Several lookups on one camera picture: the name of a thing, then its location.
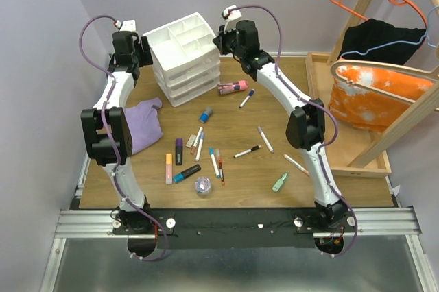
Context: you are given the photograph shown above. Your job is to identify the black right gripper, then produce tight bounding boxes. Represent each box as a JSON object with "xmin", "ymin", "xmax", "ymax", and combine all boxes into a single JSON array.
[{"xmin": 212, "ymin": 23, "xmax": 244, "ymax": 60}]

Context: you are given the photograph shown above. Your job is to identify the pink cap pencil tube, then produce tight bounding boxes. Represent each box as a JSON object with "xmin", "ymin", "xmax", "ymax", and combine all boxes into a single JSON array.
[{"xmin": 217, "ymin": 80, "xmax": 248, "ymax": 95}]

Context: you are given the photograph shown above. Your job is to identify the clear jar of paperclips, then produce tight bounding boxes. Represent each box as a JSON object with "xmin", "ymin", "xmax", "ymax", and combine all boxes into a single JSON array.
[{"xmin": 194, "ymin": 177, "xmax": 213, "ymax": 197}]

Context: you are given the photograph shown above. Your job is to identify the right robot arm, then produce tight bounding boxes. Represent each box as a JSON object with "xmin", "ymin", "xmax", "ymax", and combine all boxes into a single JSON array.
[{"xmin": 213, "ymin": 20, "xmax": 357, "ymax": 232}]

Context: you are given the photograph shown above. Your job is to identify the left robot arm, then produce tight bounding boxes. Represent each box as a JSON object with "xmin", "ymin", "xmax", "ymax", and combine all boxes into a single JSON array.
[{"xmin": 80, "ymin": 29, "xmax": 152, "ymax": 234}]

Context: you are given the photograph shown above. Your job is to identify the blue cap white marker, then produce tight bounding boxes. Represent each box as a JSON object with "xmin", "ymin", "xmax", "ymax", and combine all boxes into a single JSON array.
[{"xmin": 239, "ymin": 89, "xmax": 255, "ymax": 109}]

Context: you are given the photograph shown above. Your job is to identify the white plastic drawer organizer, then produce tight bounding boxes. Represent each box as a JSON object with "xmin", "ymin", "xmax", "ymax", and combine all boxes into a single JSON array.
[{"xmin": 144, "ymin": 12, "xmax": 221, "ymax": 107}]

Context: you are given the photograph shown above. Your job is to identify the purple cloth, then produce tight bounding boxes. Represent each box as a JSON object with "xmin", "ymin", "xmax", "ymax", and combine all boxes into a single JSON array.
[{"xmin": 125, "ymin": 97, "xmax": 163, "ymax": 154}]

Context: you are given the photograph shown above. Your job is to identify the salmon tip white pen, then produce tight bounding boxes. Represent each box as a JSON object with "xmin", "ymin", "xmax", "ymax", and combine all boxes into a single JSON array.
[{"xmin": 191, "ymin": 127, "xmax": 204, "ymax": 154}]

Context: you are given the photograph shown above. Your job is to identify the purple black highlighter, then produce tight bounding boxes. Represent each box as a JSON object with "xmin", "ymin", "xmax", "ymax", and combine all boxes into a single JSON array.
[{"xmin": 175, "ymin": 138, "xmax": 183, "ymax": 165}]

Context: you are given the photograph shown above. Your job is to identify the light blue white pen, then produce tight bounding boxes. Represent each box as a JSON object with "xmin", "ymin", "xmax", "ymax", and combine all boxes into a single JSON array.
[{"xmin": 195, "ymin": 132, "xmax": 204, "ymax": 163}]

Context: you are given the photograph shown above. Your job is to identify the black cap white marker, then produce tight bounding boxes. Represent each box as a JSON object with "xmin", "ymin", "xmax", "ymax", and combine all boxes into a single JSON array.
[{"xmin": 233, "ymin": 145, "xmax": 261, "ymax": 158}]

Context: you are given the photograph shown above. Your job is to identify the orange pink highlighter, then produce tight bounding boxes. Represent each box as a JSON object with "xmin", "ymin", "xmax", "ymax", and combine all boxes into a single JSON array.
[{"xmin": 165, "ymin": 153, "xmax": 173, "ymax": 185}]

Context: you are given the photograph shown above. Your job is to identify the blue cap white pen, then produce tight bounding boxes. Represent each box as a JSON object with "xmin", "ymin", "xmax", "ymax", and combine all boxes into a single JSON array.
[{"xmin": 209, "ymin": 147, "xmax": 220, "ymax": 178}]

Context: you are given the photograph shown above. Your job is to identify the grey white marker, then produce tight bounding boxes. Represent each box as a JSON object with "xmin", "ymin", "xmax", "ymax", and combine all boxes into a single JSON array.
[{"xmin": 257, "ymin": 125, "xmax": 274, "ymax": 154}]

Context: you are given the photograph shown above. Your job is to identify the orange red pen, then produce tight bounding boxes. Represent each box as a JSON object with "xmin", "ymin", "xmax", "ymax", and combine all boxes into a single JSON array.
[{"xmin": 216, "ymin": 149, "xmax": 225, "ymax": 186}]

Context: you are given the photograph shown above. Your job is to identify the orange white tie-dye garment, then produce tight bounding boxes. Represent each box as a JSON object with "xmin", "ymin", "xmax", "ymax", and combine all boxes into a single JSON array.
[{"xmin": 327, "ymin": 64, "xmax": 436, "ymax": 134}]

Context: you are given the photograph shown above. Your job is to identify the black garment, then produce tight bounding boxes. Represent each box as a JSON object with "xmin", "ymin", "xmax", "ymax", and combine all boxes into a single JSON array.
[{"xmin": 337, "ymin": 17, "xmax": 428, "ymax": 66}]

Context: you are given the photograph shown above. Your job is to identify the pink white marker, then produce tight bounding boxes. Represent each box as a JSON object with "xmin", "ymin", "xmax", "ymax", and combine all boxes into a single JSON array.
[{"xmin": 283, "ymin": 154, "xmax": 309, "ymax": 177}]

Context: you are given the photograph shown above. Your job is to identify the blue black highlighter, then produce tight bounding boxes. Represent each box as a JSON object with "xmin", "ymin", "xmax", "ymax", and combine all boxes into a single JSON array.
[{"xmin": 173, "ymin": 164, "xmax": 201, "ymax": 184}]

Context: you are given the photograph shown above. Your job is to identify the green stapler remover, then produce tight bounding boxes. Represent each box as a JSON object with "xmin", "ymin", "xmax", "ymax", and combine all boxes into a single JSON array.
[{"xmin": 272, "ymin": 172, "xmax": 289, "ymax": 193}]

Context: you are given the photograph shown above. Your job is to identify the wooden hanger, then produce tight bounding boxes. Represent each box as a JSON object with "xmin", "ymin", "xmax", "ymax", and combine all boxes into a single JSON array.
[{"xmin": 330, "ymin": 59, "xmax": 438, "ymax": 105}]

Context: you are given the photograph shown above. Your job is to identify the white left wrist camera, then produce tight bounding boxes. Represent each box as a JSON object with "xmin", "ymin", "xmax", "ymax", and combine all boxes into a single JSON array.
[{"xmin": 114, "ymin": 20, "xmax": 137, "ymax": 32}]

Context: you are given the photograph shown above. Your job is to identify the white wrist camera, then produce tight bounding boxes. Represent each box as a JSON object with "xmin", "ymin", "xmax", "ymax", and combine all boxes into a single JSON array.
[
  {"xmin": 114, "ymin": 20, "xmax": 137, "ymax": 32},
  {"xmin": 222, "ymin": 5, "xmax": 242, "ymax": 21}
]

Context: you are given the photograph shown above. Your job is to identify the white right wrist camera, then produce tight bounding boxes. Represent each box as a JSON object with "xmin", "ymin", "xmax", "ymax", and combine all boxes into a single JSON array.
[{"xmin": 222, "ymin": 5, "xmax": 242, "ymax": 21}]

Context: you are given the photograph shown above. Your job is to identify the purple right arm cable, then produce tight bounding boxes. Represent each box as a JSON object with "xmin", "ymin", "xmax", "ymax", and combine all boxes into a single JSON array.
[{"xmin": 236, "ymin": 5, "xmax": 359, "ymax": 258}]

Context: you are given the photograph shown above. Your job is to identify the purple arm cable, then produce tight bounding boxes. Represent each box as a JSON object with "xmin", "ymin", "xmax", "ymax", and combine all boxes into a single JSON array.
[
  {"xmin": 236, "ymin": 5, "xmax": 359, "ymax": 258},
  {"xmin": 78, "ymin": 14, "xmax": 169, "ymax": 262}
]

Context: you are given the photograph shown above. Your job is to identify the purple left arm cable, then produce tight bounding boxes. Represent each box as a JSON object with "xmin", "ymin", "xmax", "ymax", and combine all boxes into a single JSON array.
[{"xmin": 78, "ymin": 14, "xmax": 169, "ymax": 262}]

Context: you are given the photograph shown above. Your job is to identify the wooden clothes rack frame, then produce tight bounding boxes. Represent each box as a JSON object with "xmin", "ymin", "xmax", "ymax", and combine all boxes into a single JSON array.
[{"xmin": 327, "ymin": 0, "xmax": 438, "ymax": 168}]

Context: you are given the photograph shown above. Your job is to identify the light blue wire hanger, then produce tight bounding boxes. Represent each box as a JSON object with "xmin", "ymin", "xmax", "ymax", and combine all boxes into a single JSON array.
[{"xmin": 340, "ymin": 5, "xmax": 439, "ymax": 62}]

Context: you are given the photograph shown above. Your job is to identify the aluminium frame rail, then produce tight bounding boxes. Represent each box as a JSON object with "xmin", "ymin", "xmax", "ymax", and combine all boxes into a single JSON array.
[{"xmin": 40, "ymin": 207, "xmax": 438, "ymax": 291}]

